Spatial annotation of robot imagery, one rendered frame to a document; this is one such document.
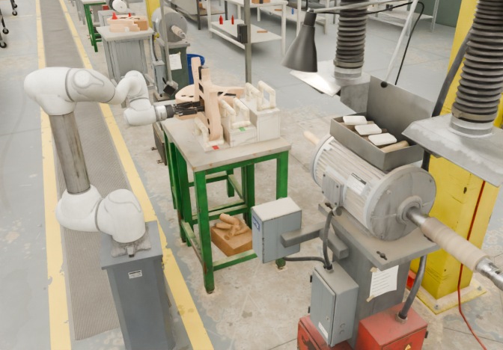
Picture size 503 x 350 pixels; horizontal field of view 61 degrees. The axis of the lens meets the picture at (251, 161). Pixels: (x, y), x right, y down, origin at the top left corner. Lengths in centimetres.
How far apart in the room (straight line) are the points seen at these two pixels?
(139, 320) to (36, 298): 95
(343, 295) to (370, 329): 16
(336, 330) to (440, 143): 81
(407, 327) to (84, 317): 189
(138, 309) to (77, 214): 57
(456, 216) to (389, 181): 127
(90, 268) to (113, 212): 123
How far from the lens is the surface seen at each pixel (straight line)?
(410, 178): 133
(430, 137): 119
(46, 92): 185
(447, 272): 278
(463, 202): 248
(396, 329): 165
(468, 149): 113
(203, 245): 252
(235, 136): 236
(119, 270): 210
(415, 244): 147
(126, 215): 197
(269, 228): 152
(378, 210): 131
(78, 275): 314
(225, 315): 268
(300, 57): 152
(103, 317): 282
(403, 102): 141
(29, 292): 316
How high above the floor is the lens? 202
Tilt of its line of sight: 29 degrees down
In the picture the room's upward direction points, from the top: 1 degrees counter-clockwise
